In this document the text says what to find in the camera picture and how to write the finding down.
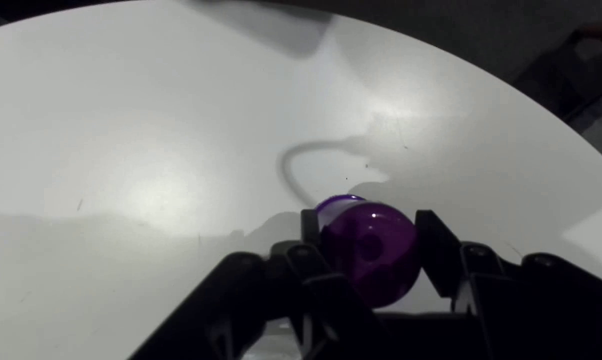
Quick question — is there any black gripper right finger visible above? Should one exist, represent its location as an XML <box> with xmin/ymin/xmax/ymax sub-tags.
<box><xmin>416</xmin><ymin>211</ymin><xmax>602</xmax><ymax>360</ymax></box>

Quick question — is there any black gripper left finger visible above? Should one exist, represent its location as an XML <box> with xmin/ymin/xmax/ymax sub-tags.
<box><xmin>129</xmin><ymin>211</ymin><xmax>393</xmax><ymax>360</ymax></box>

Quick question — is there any purple play-dough tub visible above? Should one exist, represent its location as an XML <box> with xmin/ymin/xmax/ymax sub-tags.
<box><xmin>315</xmin><ymin>195</ymin><xmax>421</xmax><ymax>308</ymax></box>

